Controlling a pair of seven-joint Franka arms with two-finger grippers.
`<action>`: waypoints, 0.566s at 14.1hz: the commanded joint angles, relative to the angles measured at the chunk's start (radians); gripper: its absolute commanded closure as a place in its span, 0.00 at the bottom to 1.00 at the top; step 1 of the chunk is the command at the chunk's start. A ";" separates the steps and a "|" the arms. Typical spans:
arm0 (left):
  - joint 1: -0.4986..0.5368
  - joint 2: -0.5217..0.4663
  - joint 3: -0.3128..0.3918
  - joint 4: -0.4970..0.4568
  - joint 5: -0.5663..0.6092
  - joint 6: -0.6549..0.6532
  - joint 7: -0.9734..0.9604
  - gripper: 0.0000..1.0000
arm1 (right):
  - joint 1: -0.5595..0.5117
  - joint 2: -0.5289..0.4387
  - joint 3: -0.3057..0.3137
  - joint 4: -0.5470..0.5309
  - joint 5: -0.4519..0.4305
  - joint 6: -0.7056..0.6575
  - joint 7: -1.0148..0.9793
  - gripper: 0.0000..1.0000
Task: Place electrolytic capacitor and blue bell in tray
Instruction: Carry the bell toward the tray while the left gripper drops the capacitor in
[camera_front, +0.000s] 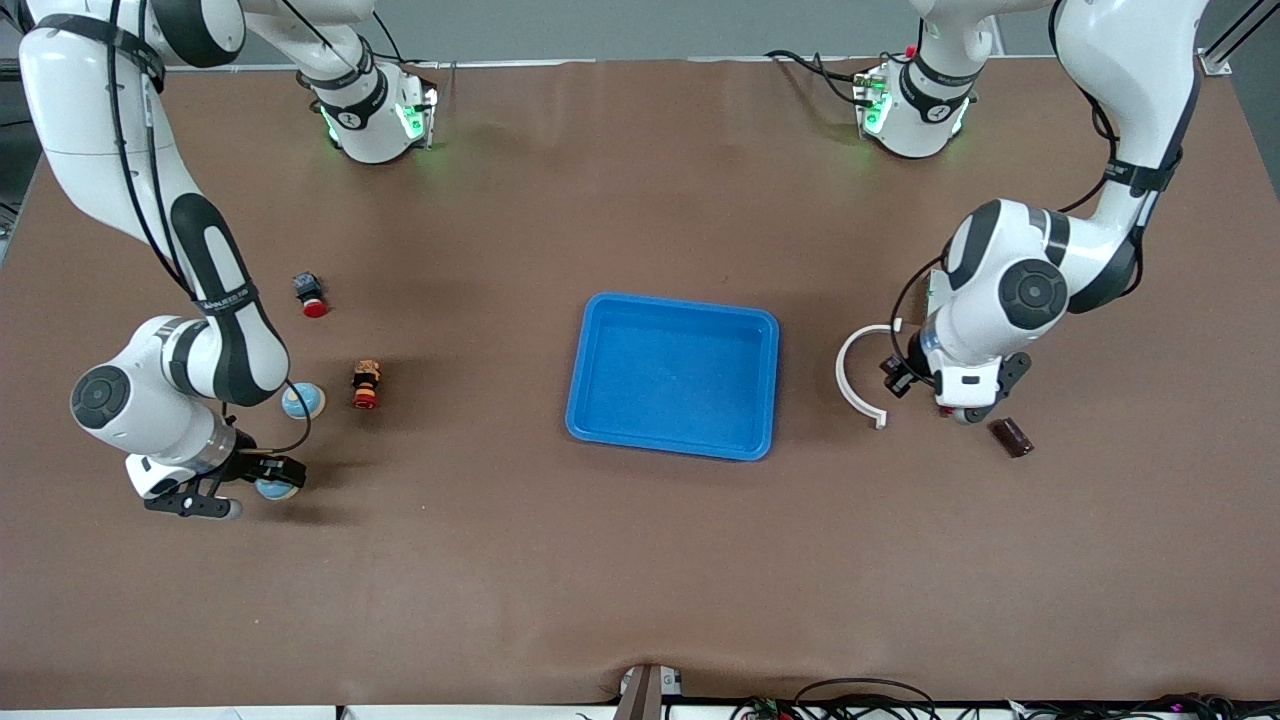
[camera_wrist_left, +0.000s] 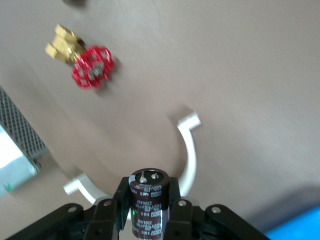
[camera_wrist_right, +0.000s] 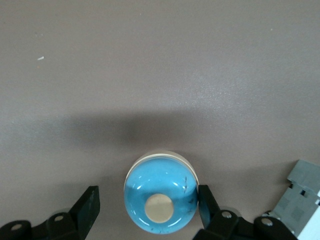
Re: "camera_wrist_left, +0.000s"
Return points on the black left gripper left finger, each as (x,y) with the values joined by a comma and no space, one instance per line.
(105,217)

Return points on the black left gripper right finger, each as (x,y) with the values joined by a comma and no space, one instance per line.
(190,220)

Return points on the dark capacitor with white print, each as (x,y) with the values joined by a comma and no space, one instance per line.
(150,200)

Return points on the blue plastic tray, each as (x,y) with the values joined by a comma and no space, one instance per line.
(300,230)

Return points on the white semicircular pipe clamp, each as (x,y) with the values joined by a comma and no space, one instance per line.
(190,150)

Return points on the grey metal power supply box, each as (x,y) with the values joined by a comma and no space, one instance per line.
(15,160)

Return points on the brown table cover sheet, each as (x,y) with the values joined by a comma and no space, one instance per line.
(225,75)

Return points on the brass valve with red handwheel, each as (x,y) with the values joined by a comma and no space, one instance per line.
(92,67)

